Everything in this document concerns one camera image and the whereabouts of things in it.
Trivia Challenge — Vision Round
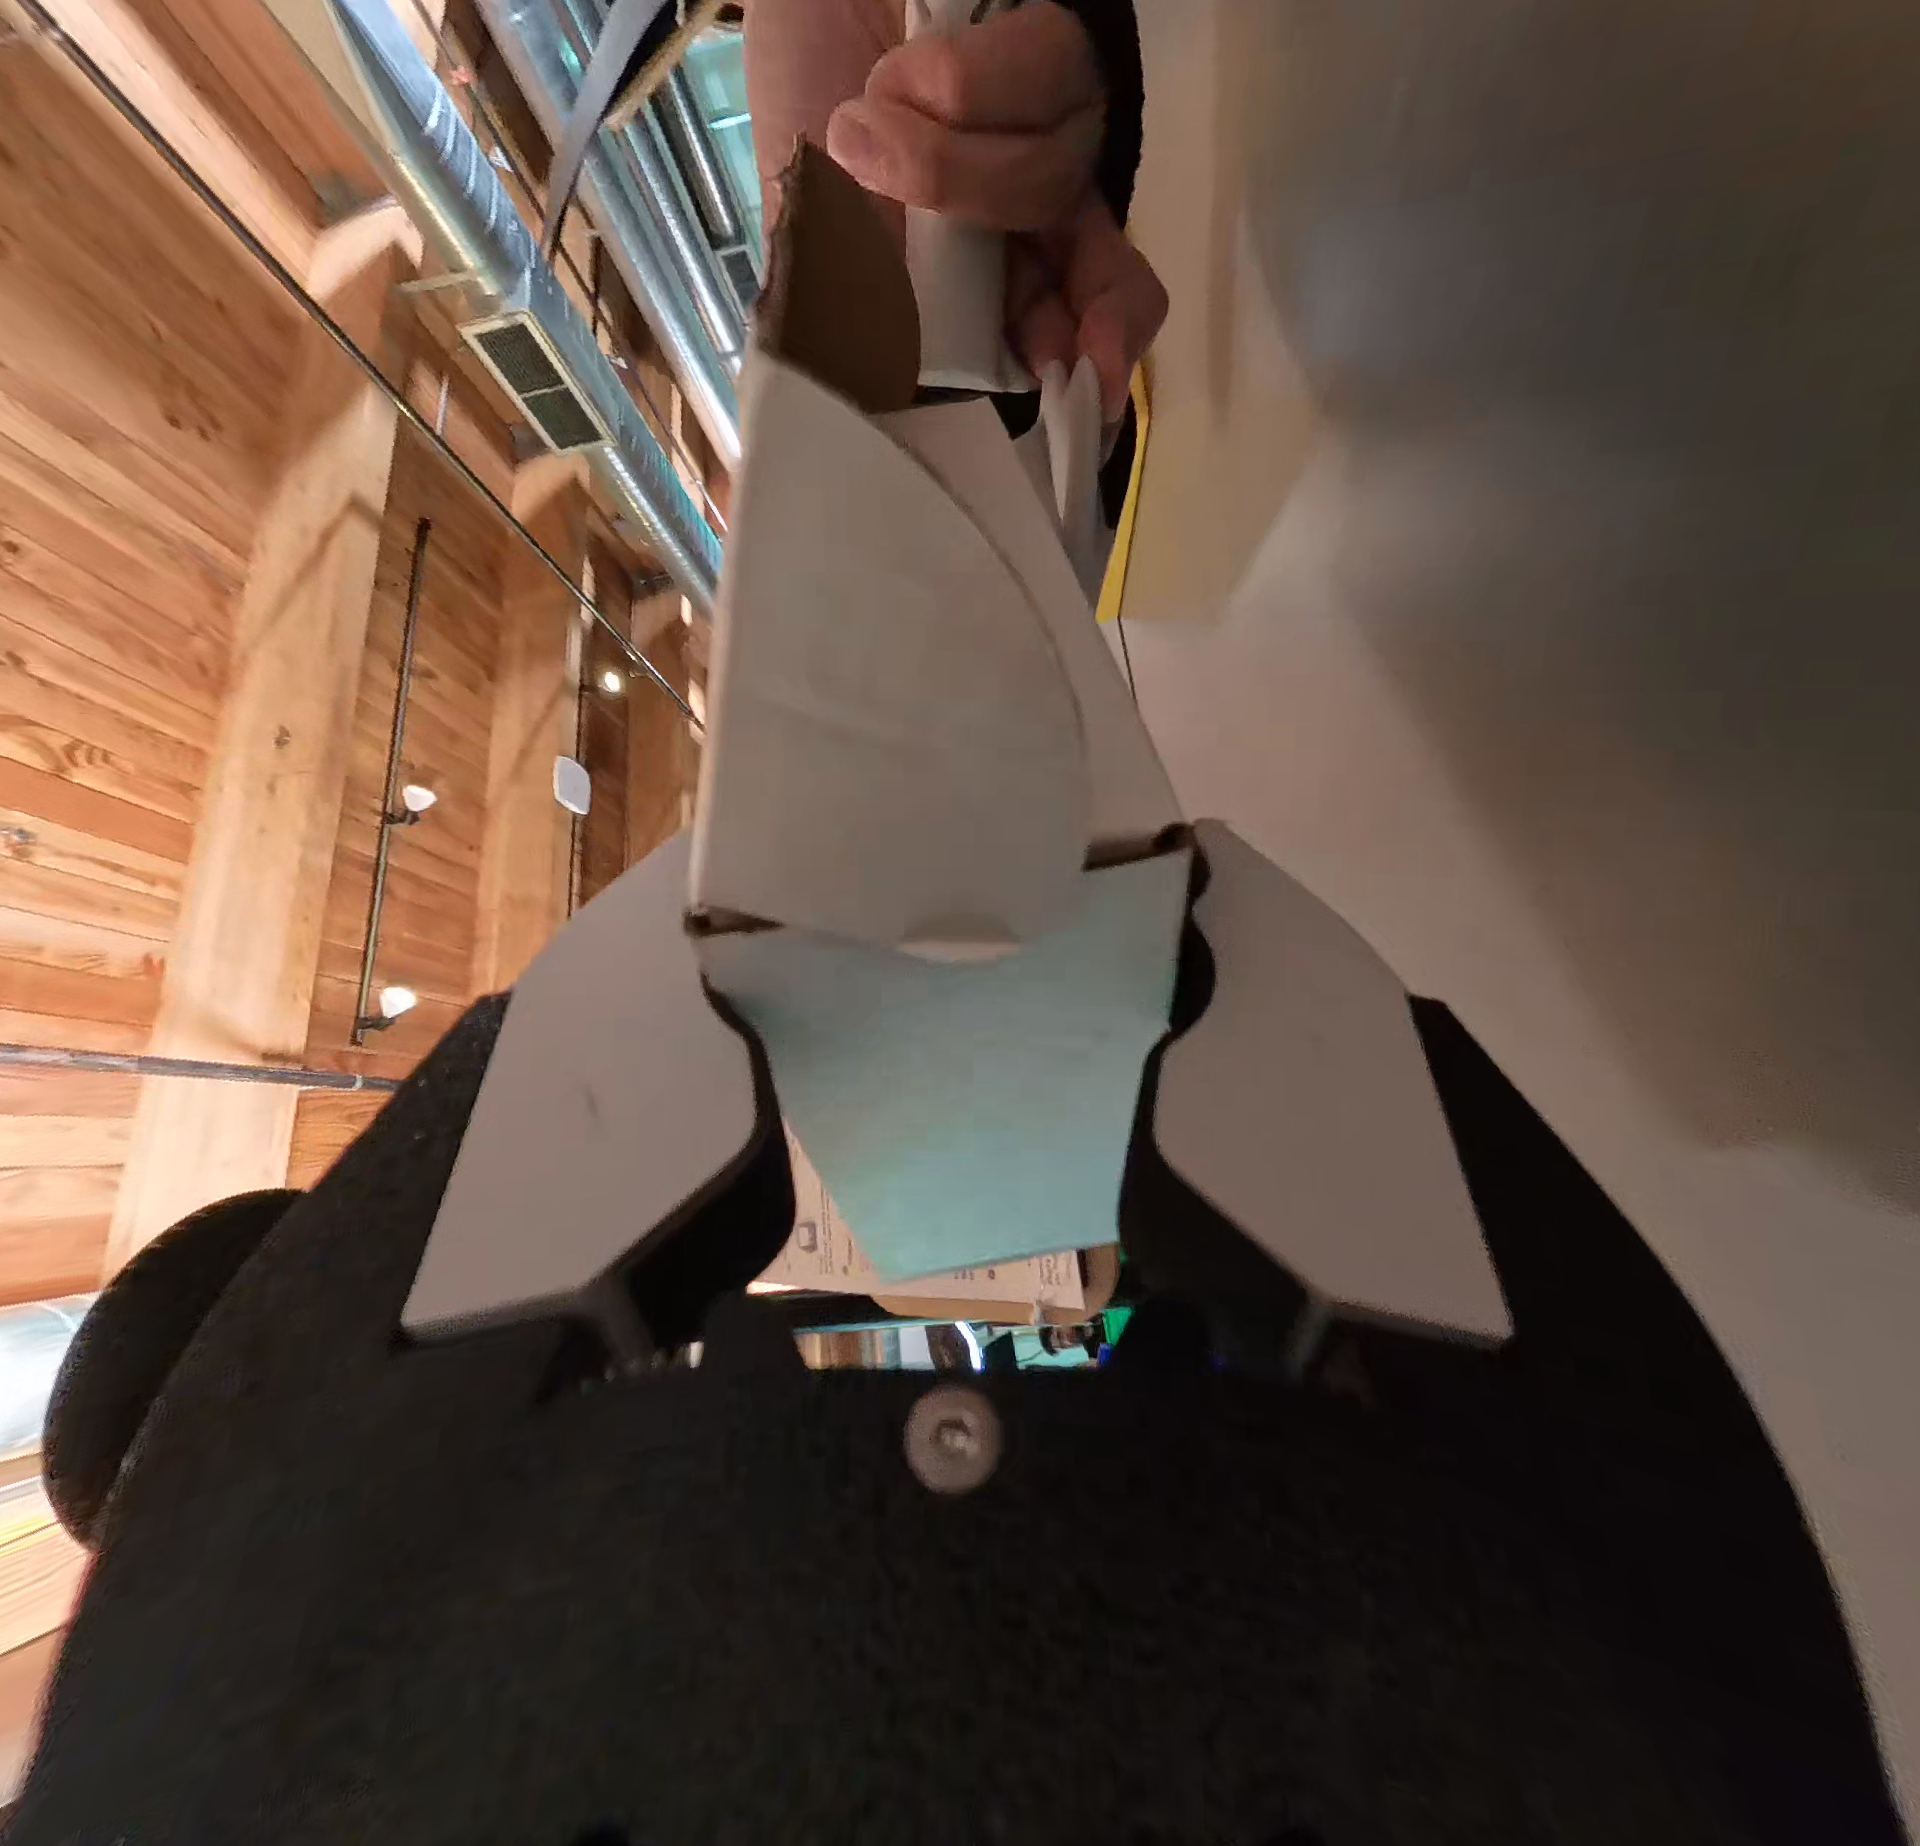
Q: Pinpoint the yellow plastic bin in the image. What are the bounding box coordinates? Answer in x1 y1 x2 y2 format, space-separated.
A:
1094 357 1176 628

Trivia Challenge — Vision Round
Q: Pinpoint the metal air duct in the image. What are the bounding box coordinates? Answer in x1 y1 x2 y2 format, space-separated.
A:
299 0 752 617

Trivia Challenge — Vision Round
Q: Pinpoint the ceiling vent grille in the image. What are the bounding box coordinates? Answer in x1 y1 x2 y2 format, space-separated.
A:
453 308 620 464

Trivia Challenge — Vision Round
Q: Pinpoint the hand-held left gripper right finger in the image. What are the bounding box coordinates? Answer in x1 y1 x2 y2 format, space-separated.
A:
1116 819 1517 1365

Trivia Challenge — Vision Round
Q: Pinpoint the printed instruction board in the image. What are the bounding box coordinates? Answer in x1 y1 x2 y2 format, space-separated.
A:
779 1125 1123 1325

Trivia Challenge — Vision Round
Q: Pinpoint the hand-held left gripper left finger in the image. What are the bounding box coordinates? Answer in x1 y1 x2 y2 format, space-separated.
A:
397 825 794 1360

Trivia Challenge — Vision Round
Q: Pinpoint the person's right hand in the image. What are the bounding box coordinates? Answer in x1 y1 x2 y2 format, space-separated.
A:
742 0 1172 411

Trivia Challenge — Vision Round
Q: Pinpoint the white cardboard mailer box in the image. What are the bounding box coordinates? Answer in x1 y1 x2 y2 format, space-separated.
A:
685 135 1204 1287

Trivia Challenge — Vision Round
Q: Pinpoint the ceiling track light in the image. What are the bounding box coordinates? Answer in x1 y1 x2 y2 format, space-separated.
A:
347 518 440 1050

